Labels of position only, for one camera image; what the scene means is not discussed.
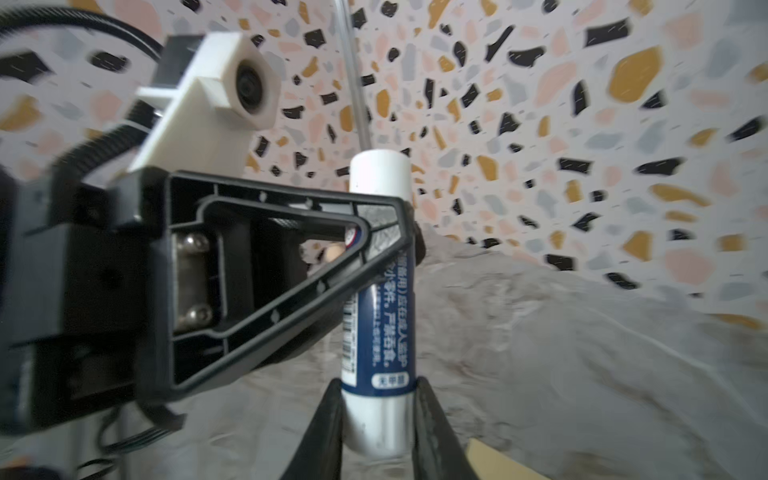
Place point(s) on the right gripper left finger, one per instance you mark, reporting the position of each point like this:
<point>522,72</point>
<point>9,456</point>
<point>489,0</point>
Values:
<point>319,454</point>

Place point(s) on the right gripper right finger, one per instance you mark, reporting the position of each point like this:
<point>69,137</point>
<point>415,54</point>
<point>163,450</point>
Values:
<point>437,453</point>

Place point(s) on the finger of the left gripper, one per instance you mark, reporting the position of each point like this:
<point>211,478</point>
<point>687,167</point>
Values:
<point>239,281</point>

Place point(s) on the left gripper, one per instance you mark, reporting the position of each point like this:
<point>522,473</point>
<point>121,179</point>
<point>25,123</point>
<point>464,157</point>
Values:
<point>76,286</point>

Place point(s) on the yellow paper envelope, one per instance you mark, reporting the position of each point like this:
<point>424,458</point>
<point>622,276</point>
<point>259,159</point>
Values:
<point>490,464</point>

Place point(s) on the beige wooden stamp handle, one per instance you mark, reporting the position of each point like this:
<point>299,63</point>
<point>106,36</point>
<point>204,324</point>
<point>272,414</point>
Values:
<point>332,252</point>

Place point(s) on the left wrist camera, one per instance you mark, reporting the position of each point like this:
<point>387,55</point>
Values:
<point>212,93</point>

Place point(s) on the left corner aluminium post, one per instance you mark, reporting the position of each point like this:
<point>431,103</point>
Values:
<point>349,53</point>

